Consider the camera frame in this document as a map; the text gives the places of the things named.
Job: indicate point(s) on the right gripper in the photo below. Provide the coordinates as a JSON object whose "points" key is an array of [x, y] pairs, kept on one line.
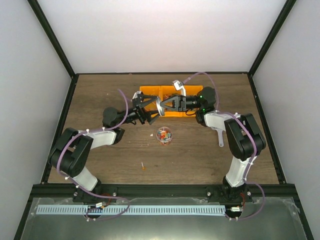
{"points": [[179, 103]]}

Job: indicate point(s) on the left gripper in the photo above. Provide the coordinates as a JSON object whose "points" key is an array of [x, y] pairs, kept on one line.
{"points": [[137, 106]]}

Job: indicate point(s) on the white jar lid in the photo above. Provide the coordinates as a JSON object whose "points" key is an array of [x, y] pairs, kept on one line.
{"points": [[160, 109]]}

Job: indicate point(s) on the clear plastic jar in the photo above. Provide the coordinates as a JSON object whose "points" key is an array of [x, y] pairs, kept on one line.
{"points": [[164, 135]]}

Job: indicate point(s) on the white slotted scoop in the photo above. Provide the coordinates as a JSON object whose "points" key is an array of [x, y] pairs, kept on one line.
{"points": [[220, 135]]}

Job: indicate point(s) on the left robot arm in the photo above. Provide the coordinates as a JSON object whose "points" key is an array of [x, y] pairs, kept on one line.
{"points": [[70, 152]]}

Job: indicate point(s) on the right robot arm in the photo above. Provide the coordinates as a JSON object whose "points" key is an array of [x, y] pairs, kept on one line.
{"points": [[245, 139]]}

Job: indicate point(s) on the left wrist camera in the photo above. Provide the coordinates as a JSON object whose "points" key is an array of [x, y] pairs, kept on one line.
{"points": [[136, 94]]}

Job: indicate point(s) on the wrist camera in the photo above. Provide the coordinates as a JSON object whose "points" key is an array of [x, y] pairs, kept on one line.
{"points": [[136, 94], [179, 86]]}

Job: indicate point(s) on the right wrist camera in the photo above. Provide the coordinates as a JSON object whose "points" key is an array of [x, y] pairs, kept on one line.
{"points": [[179, 86]]}

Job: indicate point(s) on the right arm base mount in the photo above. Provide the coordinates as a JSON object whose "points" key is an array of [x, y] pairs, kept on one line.
{"points": [[225, 194]]}

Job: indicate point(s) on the light blue cable duct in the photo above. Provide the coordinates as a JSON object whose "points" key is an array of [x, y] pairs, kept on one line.
{"points": [[134, 210]]}

